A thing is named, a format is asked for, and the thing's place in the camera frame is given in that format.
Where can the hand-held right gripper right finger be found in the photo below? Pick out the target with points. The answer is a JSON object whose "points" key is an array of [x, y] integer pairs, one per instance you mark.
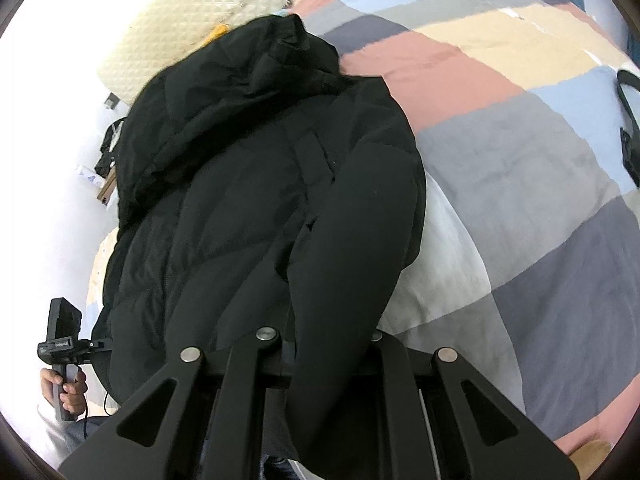
{"points": [[395, 360]]}

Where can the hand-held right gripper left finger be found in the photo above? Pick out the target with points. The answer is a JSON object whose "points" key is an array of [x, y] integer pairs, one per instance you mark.
{"points": [[250, 360]]}

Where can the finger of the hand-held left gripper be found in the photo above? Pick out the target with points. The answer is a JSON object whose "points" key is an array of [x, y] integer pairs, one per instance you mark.
{"points": [[101, 346]]}

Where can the black puffer jacket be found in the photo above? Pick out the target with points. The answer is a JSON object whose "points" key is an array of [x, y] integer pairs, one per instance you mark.
{"points": [[250, 185]]}

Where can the person's left forearm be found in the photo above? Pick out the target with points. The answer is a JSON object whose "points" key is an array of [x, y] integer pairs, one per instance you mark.
{"points": [[52, 432]]}

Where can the person's left hand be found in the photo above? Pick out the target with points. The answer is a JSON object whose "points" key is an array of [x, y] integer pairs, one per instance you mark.
{"points": [[74, 392]]}

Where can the person's legs in jeans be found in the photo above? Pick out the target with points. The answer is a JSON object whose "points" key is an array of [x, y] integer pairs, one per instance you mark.
{"points": [[92, 437]]}

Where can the wooden nightstand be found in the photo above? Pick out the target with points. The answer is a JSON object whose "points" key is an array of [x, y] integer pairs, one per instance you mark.
{"points": [[109, 187]]}

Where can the black bag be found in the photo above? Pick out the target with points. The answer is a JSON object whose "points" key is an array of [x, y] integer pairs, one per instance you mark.
{"points": [[111, 147]]}

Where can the checkered bed blanket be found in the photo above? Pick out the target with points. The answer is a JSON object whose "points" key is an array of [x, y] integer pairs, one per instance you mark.
{"points": [[500, 160]]}

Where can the cream quilted headboard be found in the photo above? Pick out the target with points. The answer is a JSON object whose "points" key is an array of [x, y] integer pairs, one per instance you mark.
{"points": [[190, 20]]}

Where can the yellow pillow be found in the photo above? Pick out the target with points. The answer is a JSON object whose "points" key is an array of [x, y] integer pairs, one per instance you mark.
{"points": [[218, 31]]}

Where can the dark wall socket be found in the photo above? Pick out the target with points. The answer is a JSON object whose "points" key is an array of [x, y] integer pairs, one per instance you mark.
{"points": [[111, 101]]}

